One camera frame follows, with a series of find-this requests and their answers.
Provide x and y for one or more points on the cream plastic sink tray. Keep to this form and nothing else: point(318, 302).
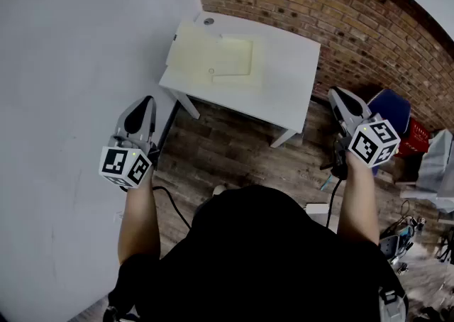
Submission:
point(198, 54)

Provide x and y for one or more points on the black tripod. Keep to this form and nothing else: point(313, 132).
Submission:
point(446, 246)

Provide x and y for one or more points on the person's black shirt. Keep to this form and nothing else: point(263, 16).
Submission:
point(248, 260)

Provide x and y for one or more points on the person's right forearm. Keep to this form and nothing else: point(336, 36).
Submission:
point(356, 203)

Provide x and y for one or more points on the red box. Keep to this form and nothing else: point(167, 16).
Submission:
point(418, 139)

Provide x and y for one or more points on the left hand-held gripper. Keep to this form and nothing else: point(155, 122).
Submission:
point(117, 166)

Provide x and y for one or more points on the person's white shoe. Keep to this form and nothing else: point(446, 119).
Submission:
point(219, 191)

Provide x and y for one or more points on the small white box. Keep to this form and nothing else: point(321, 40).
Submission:
point(316, 209)

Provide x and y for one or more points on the white table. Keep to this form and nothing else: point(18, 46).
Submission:
point(283, 76)

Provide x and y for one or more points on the person's left forearm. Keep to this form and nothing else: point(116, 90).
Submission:
point(138, 221)

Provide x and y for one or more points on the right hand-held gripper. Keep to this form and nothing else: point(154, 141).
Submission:
point(372, 143)

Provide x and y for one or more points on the grey plastic-wrapped boxes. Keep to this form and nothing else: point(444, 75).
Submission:
point(436, 164)

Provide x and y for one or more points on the blue chair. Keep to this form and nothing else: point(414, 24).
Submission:
point(390, 108)

